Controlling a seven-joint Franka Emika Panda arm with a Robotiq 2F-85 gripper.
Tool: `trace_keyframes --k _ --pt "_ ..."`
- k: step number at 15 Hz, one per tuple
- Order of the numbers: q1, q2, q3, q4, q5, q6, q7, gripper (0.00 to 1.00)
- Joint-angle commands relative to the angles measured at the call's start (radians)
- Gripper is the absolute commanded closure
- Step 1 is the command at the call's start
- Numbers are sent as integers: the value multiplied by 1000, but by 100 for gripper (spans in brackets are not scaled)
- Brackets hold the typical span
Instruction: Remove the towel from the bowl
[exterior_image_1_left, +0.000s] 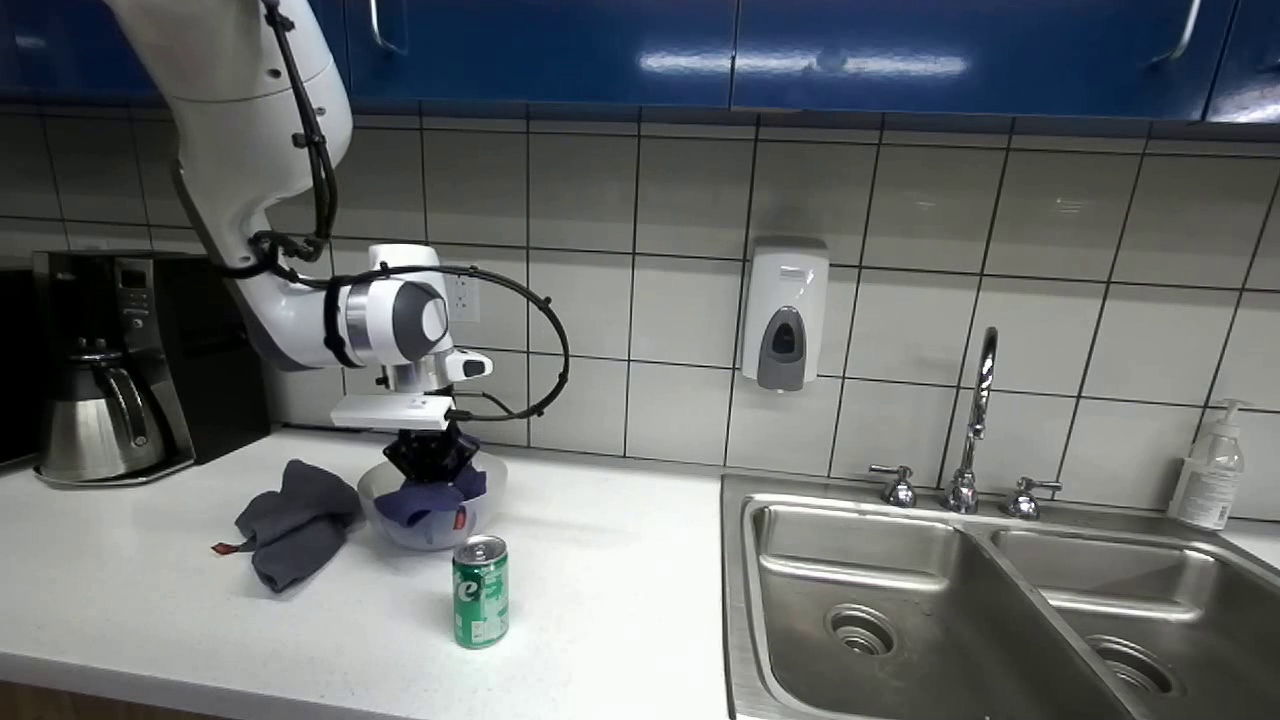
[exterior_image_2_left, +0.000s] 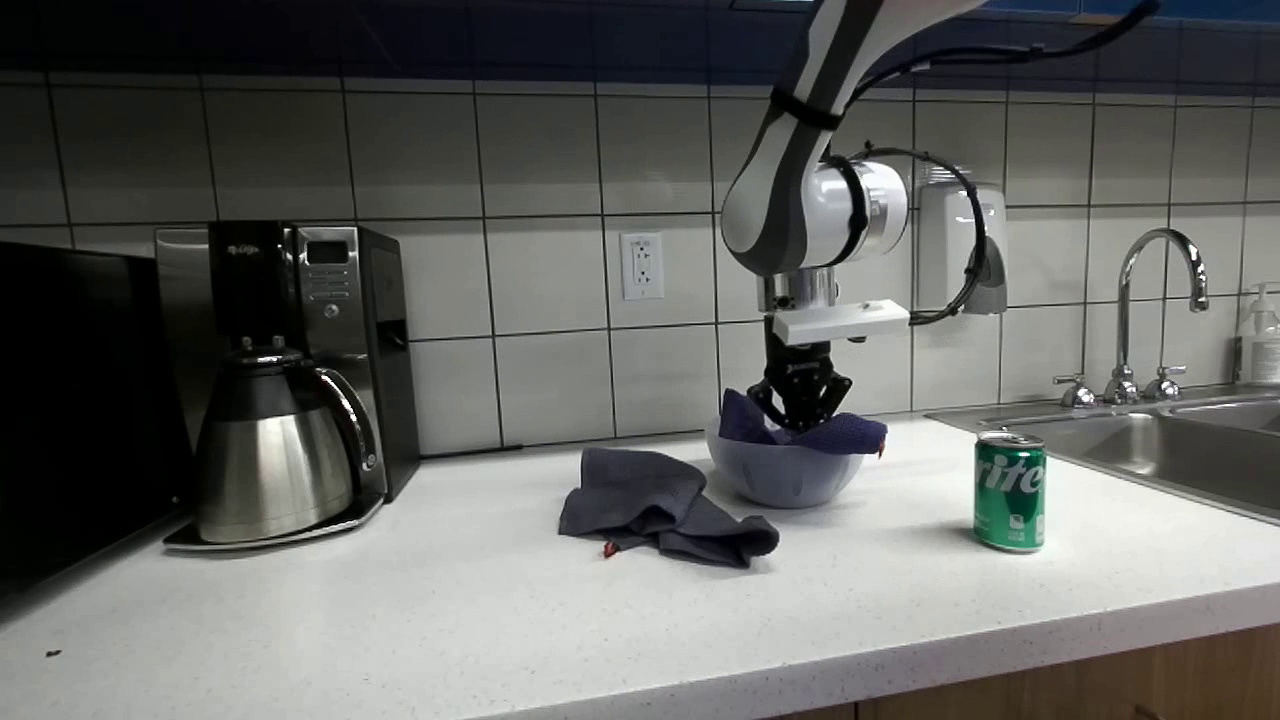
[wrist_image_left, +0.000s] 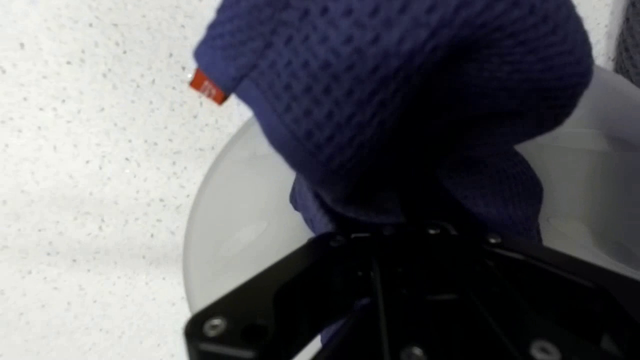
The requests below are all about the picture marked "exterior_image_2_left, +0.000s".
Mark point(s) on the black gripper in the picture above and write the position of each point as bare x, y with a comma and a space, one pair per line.
800, 355

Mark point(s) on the dark blue towel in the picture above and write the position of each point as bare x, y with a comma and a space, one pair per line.
855, 432

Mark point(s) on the translucent white bowl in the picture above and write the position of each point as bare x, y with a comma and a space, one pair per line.
787, 477

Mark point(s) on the grey-blue towel with red tag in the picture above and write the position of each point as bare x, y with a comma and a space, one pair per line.
654, 506

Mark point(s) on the green soda can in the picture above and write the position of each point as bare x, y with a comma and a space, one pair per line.
1010, 498

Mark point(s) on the chrome gooseneck faucet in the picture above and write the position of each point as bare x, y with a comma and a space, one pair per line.
1125, 323

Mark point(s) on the stainless steel double sink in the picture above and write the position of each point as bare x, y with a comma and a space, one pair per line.
1172, 447

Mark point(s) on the clear soap bottle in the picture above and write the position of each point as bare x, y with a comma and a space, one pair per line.
1263, 344

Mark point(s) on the black coffee maker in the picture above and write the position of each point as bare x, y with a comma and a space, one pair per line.
343, 306

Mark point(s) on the stainless steel coffee carafe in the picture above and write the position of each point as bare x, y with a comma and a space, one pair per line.
273, 461

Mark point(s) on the black microwave oven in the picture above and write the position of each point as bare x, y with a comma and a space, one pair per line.
81, 413

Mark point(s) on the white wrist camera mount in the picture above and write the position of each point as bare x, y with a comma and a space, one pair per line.
841, 323

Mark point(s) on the white wall outlet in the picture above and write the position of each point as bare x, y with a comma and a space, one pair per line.
642, 264

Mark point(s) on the white wall soap dispenser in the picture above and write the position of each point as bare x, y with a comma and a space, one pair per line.
950, 242

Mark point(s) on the blue wall cabinet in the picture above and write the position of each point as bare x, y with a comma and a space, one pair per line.
401, 37

